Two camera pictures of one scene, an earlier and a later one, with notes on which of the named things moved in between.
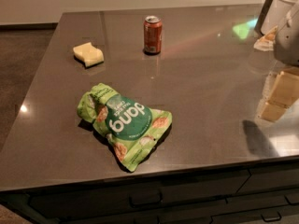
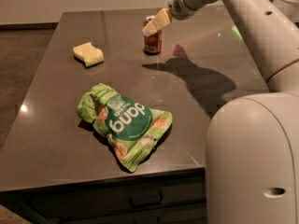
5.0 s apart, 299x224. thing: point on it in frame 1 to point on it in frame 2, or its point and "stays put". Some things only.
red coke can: x=152 y=35 stays put
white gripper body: x=288 y=41 to x=184 y=4
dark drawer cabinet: x=266 y=193 stays put
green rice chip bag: x=131 y=130 stays put
